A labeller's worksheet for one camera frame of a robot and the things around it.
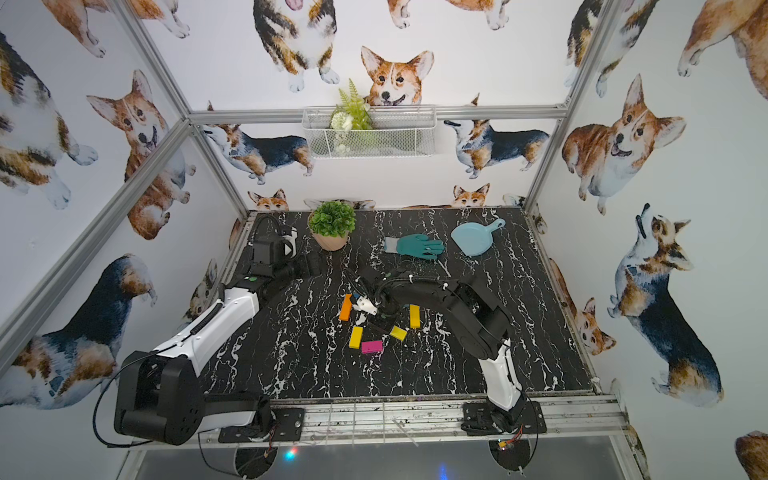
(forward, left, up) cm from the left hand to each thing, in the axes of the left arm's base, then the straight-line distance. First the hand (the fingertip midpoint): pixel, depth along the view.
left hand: (313, 251), depth 87 cm
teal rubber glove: (+14, -32, -17) cm, 39 cm away
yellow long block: (-19, -24, -16) cm, 35 cm away
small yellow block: (-19, -12, -17) cm, 28 cm away
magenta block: (-22, -17, -17) cm, 32 cm away
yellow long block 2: (-14, -30, -15) cm, 36 cm away
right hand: (-15, -20, -16) cm, 30 cm away
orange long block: (-10, -8, -17) cm, 21 cm away
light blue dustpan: (+18, -54, -18) cm, 60 cm away
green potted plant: (+12, -3, -1) cm, 12 cm away
